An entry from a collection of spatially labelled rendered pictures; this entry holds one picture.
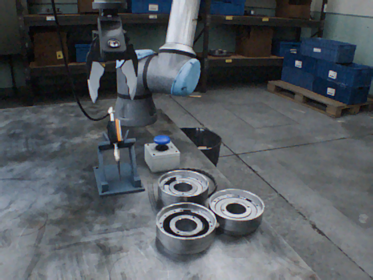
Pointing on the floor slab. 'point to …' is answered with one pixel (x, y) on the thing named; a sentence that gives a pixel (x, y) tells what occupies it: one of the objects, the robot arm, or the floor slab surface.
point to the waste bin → (208, 138)
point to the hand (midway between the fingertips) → (113, 97)
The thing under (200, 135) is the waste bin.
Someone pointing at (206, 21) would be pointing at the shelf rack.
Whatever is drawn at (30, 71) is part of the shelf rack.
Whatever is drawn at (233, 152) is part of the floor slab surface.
